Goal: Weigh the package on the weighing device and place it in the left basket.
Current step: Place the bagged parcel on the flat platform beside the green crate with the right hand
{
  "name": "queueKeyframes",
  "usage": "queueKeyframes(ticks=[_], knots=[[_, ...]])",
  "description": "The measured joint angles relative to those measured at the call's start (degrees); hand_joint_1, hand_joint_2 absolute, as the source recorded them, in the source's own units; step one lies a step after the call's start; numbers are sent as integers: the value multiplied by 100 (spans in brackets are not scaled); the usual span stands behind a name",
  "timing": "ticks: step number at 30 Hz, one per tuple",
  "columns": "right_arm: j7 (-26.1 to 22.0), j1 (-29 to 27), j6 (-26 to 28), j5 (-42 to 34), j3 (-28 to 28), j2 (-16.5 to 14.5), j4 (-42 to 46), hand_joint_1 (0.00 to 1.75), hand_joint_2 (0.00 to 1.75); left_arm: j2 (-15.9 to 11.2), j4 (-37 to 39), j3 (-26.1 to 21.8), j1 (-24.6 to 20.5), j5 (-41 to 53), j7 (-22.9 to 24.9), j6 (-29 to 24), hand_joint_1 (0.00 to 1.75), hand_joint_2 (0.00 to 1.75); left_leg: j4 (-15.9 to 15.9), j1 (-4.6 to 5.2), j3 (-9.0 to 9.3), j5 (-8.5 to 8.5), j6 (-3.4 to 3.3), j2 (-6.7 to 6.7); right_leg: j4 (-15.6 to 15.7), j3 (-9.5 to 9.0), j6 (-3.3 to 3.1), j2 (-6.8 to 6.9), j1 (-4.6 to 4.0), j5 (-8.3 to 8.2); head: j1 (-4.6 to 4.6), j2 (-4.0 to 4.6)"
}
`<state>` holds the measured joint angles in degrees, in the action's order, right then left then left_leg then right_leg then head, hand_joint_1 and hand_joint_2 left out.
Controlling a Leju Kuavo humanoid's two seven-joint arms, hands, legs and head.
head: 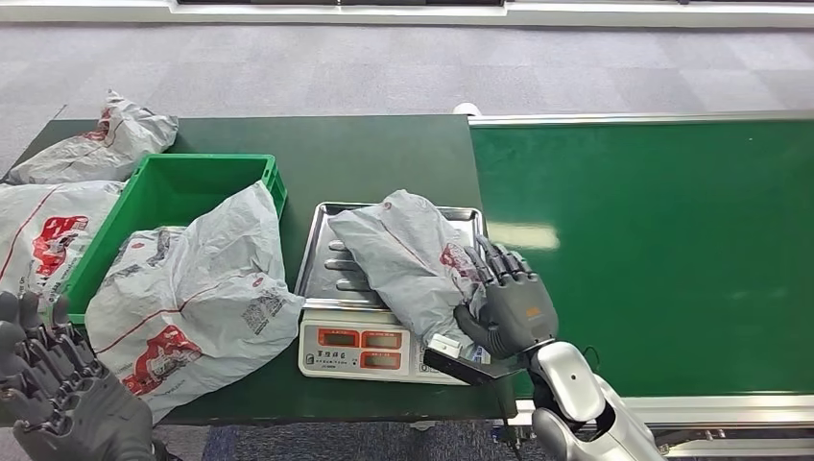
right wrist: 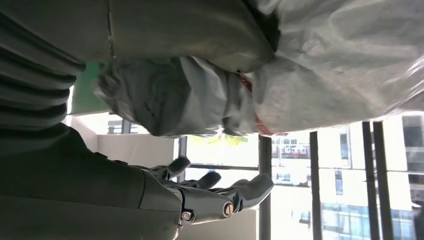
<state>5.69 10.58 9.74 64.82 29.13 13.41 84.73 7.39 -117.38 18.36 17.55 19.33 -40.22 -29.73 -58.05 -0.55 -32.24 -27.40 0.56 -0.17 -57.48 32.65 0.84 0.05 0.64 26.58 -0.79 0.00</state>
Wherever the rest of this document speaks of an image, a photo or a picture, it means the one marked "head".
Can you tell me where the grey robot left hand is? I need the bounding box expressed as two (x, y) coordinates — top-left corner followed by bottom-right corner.
(0, 291), (157, 461)

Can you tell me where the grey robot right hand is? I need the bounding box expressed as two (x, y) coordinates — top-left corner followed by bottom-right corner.
(453, 234), (561, 360)

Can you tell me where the small grey mailer package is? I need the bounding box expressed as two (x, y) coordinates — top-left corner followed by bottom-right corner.
(327, 188), (492, 365)

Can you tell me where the large grey red-print package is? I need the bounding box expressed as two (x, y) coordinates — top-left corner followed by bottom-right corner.
(84, 181), (306, 425)

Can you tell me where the white electronic weighing scale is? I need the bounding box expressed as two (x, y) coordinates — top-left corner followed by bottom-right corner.
(294, 201), (494, 387)

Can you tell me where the flat grey red-logo package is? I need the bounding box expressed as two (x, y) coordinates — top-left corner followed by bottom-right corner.
(0, 181), (127, 303)

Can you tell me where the green plastic basket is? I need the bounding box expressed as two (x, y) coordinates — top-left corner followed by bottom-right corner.
(61, 153), (289, 326)

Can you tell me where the crumpled grey mailer package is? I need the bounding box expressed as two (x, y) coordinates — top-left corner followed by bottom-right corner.
(5, 89), (180, 186)

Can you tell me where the green conveyor belt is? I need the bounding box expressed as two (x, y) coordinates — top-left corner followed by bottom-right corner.
(467, 110), (814, 459)

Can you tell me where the dark green table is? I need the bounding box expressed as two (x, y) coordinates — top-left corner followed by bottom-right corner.
(0, 114), (519, 427)

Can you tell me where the white window sill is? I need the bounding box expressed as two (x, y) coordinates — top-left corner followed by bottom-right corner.
(0, 0), (814, 29)

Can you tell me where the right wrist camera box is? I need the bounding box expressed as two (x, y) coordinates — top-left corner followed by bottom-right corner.
(423, 333), (527, 387)

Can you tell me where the dark window frame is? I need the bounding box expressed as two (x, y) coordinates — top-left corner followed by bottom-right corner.
(177, 0), (507, 7)

